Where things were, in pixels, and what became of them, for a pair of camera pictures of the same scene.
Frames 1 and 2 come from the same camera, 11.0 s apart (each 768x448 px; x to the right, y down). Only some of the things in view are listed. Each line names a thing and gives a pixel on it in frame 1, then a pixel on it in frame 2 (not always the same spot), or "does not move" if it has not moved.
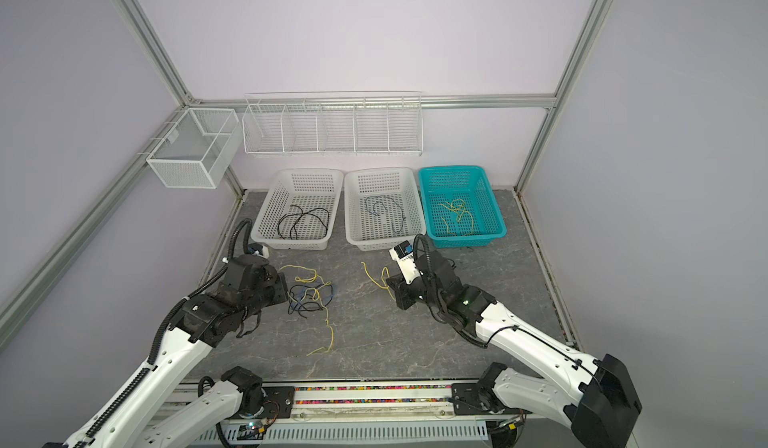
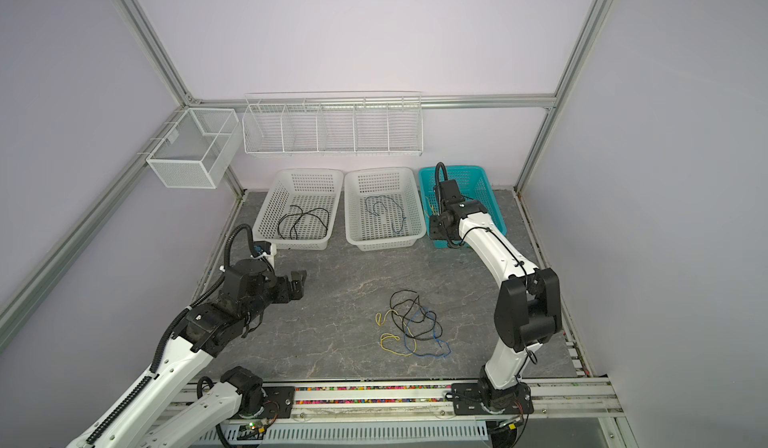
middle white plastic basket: [382, 208] does not move
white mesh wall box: [198, 150] does not move
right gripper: [403, 290] -> [435, 221]
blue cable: [386, 209] does not move
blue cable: [297, 304] -> [420, 338]
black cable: [308, 298] -> [404, 316]
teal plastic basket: [460, 207] does not move
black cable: [297, 220] does not move
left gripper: [278, 282] does not move
